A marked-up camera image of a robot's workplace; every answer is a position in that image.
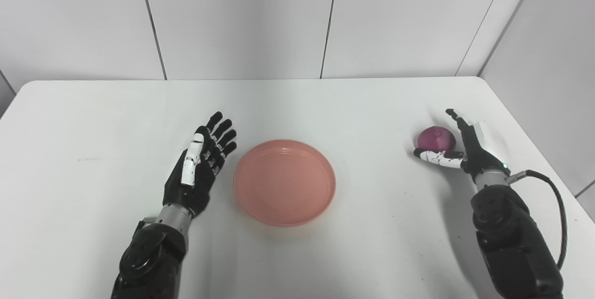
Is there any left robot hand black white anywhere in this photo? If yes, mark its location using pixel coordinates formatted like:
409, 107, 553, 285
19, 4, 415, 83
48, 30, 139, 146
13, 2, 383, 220
163, 111, 238, 219

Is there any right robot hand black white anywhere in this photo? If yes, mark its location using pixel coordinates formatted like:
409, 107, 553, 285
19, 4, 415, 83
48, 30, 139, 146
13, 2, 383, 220
413, 108, 510, 184

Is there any purple red onion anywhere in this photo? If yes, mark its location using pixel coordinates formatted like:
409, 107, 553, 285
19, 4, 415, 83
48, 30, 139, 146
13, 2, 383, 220
416, 126, 456, 153

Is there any pink round plate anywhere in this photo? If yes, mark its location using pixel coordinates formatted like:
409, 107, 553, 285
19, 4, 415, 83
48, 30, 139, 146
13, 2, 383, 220
233, 139, 337, 228

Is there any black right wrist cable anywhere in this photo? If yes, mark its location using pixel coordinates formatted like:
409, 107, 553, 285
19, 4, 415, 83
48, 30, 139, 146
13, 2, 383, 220
507, 169, 569, 270

